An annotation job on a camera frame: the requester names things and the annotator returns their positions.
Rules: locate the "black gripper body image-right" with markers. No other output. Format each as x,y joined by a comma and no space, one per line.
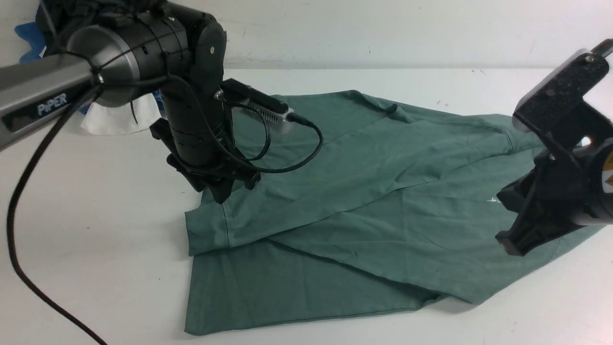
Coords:
572,191

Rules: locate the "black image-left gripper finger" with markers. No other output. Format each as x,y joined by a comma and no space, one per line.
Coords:
250,178
219,188

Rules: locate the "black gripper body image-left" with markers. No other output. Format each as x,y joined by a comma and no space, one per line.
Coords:
194,150

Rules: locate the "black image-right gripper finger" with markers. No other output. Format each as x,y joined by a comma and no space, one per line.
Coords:
534,225

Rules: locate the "green long sleeve shirt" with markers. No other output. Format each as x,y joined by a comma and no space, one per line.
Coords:
398,210

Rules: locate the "white crumpled shirt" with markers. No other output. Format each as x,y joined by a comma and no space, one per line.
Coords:
127,119

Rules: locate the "black crumpled garment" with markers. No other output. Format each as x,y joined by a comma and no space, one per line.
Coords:
57,20

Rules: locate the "blue crumpled garment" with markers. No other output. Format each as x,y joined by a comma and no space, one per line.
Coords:
30,33

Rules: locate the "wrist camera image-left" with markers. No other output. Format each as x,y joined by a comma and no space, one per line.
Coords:
258,105

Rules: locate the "black cable image-left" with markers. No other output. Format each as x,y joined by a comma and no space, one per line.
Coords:
100,229

